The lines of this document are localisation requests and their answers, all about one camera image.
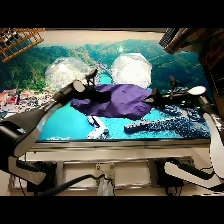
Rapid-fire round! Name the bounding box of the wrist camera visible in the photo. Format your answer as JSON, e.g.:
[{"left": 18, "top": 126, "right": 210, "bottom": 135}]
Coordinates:
[
  {"left": 84, "top": 67, "right": 100, "bottom": 88},
  {"left": 167, "top": 75, "right": 180, "bottom": 95}
]

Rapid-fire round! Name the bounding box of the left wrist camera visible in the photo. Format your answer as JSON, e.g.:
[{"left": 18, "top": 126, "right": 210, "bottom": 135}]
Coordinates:
[{"left": 84, "top": 67, "right": 100, "bottom": 88}]

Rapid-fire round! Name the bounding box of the brown lattice rack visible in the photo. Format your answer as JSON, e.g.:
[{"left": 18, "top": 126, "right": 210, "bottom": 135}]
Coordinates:
[{"left": 0, "top": 28, "right": 46, "bottom": 63}]

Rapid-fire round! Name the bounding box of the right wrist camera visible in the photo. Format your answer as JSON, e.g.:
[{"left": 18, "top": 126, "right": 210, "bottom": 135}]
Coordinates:
[{"left": 167, "top": 75, "right": 180, "bottom": 95}]

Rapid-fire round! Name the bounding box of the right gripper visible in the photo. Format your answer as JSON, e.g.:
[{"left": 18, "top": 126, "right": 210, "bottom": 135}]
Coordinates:
[{"left": 143, "top": 87, "right": 164, "bottom": 108}]

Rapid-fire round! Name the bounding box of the black cable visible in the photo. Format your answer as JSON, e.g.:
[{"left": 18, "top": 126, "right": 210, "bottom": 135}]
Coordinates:
[{"left": 35, "top": 173, "right": 116, "bottom": 197}]

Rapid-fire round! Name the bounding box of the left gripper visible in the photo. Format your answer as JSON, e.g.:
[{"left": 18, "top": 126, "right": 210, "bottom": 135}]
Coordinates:
[{"left": 88, "top": 88, "right": 112, "bottom": 104}]

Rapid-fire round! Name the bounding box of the silver frame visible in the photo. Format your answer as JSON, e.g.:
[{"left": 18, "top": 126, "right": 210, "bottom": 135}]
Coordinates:
[{"left": 8, "top": 138, "right": 224, "bottom": 197}]

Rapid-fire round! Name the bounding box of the purple garment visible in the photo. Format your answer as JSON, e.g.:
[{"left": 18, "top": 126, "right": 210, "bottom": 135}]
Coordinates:
[{"left": 70, "top": 83, "right": 156, "bottom": 121}]

